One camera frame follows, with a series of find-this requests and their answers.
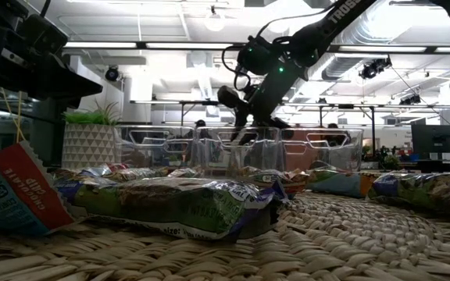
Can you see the light blue granola bar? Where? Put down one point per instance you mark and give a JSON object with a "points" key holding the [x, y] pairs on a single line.
{"points": [[338, 181]]}

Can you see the black computer monitor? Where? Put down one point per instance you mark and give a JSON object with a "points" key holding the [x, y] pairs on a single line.
{"points": [[434, 140]]}

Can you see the clear plastic bin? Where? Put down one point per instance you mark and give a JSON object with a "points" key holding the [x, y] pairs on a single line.
{"points": [[209, 156], [350, 152], [151, 156]]}

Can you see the succulent in patterned white pot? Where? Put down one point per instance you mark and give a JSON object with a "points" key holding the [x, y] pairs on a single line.
{"points": [[90, 148]]}

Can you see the black ceiling spotlight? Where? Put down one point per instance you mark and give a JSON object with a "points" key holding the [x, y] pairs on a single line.
{"points": [[410, 100], [371, 70], [111, 74]]}

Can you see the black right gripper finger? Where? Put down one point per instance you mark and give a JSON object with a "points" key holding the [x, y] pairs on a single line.
{"points": [[258, 132], [240, 125]]}

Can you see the silver air duct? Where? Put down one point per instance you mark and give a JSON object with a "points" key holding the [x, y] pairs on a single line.
{"points": [[342, 66]]}

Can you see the round white pendant lamp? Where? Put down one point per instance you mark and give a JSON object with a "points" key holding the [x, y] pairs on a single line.
{"points": [[214, 23]]}

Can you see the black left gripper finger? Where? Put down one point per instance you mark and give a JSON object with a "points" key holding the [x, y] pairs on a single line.
{"points": [[61, 101], [53, 78]]}

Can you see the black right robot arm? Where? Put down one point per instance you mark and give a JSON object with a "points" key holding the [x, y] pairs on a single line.
{"points": [[318, 31]]}

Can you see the dark office desk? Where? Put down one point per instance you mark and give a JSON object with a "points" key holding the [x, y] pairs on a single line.
{"points": [[443, 166]]}

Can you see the round woven straw placemat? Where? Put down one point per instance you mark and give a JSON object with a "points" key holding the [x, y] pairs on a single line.
{"points": [[326, 242]]}

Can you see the person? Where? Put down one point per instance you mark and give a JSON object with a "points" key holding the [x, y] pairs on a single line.
{"points": [[332, 126], [200, 124]]}

